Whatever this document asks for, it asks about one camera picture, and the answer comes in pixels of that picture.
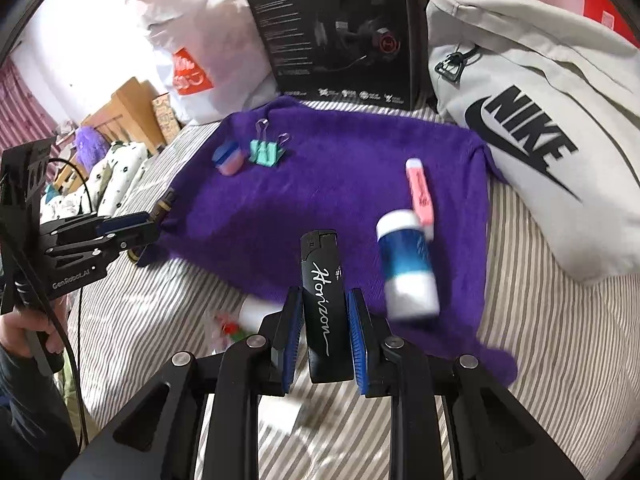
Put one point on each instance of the blue and white bottle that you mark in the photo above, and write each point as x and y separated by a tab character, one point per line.
407	265

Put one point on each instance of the person's left hand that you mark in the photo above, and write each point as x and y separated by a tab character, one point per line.
25	325

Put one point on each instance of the clear gum bottle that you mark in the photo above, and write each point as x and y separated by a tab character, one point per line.
227	330

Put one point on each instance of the black lighter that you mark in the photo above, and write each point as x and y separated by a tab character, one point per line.
325	310

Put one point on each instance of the striped bed sheet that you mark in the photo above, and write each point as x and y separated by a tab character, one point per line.
540	360

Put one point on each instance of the teal binder clip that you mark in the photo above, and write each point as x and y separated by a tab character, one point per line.
259	147
276	152

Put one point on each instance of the purple towel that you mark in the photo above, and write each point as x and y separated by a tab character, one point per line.
325	185

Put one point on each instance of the person's left forearm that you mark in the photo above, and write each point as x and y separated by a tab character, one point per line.
30	410

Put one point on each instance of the blue and pink eraser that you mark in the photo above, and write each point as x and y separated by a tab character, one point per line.
229	159

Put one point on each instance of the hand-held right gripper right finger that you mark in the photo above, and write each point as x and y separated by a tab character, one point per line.
360	345

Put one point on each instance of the black headset box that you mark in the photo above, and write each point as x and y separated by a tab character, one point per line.
340	35

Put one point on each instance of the pink striped curtain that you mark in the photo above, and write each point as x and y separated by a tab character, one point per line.
25	105

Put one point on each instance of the white plastic shopping bag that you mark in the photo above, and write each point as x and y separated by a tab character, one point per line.
200	40

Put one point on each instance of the light wooden headboard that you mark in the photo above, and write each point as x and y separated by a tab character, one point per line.
125	110

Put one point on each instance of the white patterned pillow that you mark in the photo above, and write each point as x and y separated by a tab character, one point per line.
120	170

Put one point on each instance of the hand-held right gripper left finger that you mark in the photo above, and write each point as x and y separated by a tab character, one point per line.
293	340

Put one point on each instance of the grey waist bag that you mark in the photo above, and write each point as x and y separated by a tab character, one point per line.
550	135

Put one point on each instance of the purple fluffy pillow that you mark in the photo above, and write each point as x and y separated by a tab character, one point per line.
90	145

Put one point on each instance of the pink highlighter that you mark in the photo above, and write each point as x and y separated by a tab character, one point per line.
420	195

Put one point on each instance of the patterned small box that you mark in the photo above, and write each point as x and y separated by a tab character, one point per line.
162	120

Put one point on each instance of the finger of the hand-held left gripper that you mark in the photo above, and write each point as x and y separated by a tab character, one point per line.
137	242
120	224

